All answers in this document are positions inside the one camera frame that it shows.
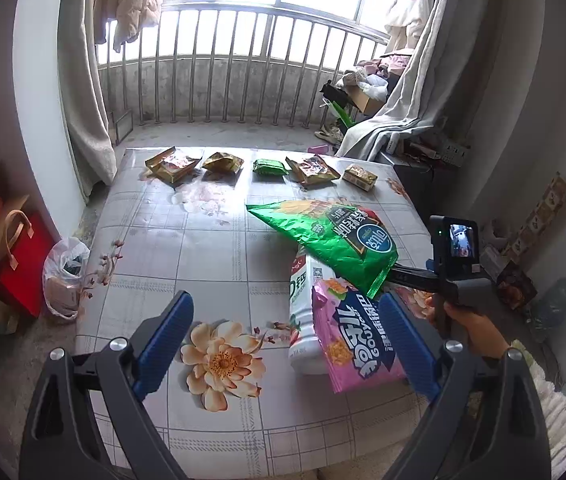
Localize pink chips bag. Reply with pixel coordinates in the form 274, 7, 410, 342
312, 278, 405, 393

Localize green chips bag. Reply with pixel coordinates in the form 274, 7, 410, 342
246, 200, 398, 299

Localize white yogurt drink bottle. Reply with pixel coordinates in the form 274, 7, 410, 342
289, 246, 336, 375

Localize person right hand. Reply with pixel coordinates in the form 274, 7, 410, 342
425, 295, 510, 360

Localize black orange snack bag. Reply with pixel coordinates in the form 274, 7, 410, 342
496, 261, 537, 310

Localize dark grey cabinet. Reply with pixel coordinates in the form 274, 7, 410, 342
374, 152, 458, 226

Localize floral plastic tablecloth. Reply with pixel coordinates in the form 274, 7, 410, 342
76, 148, 432, 479

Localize large water jug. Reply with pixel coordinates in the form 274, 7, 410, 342
530, 278, 566, 342

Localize white plastic bag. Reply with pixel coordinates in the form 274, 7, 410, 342
42, 237, 90, 322

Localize beige biscuit pack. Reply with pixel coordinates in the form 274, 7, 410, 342
343, 164, 377, 192

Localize open gold snack packet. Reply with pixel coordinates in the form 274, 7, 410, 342
145, 146, 201, 185

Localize red gift bag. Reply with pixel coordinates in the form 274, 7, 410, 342
0, 209, 55, 318

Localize small gold snack packet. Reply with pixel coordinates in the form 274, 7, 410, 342
203, 152, 244, 176

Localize brown red snack packet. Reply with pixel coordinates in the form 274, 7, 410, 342
285, 155, 341, 188

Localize right beige curtain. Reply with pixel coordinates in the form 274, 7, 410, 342
335, 0, 510, 162

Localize beige curtain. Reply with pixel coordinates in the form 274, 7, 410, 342
335, 0, 510, 162
57, 0, 117, 197

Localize small green snack packet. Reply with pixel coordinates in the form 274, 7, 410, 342
253, 158, 289, 177

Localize cardboard box with clutter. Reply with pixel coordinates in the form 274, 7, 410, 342
321, 58, 400, 117

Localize left beige curtain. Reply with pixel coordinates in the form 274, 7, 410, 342
57, 0, 117, 197

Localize metal balcony railing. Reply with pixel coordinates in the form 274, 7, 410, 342
95, 2, 388, 128

